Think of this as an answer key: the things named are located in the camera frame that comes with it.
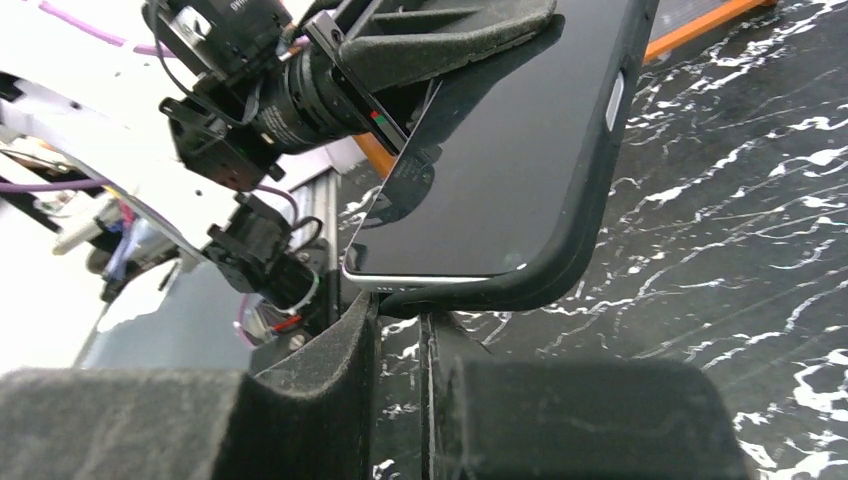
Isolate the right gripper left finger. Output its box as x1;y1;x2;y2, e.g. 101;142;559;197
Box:
1;294;376;479

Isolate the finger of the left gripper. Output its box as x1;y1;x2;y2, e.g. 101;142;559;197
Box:
309;1;557;93

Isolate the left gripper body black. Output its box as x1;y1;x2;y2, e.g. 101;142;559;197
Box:
142;1;411;191

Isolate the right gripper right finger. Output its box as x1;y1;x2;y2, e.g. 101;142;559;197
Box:
420;313;752;479

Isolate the black phone case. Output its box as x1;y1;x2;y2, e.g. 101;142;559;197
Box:
378;0;662;321

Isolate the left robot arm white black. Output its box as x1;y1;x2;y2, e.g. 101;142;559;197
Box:
1;1;565;331

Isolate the orange wooden rack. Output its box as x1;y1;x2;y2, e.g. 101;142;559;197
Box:
352;0;778;178

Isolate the aluminium frame rail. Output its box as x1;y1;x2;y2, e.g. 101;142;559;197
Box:
292;170;340;254

